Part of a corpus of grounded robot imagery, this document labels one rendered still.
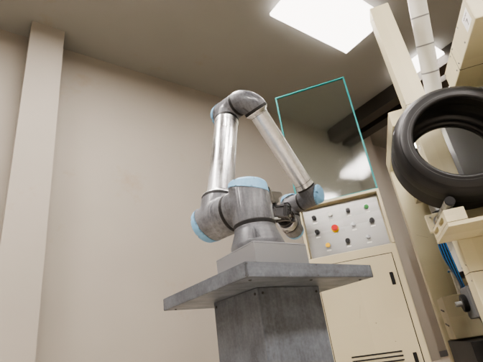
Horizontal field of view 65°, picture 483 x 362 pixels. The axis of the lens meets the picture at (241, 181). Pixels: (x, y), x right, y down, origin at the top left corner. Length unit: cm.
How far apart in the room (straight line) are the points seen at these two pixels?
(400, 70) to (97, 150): 288
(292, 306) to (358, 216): 151
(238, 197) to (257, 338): 47
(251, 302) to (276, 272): 17
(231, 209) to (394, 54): 182
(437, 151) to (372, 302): 96
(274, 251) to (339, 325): 132
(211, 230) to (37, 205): 224
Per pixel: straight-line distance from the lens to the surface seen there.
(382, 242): 259
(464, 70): 248
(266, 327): 113
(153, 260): 386
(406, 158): 199
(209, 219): 142
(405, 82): 269
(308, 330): 123
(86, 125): 424
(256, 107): 176
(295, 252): 129
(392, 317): 248
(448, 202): 196
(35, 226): 341
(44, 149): 371
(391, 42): 288
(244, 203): 131
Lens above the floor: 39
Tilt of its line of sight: 25 degrees up
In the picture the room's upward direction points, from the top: 8 degrees counter-clockwise
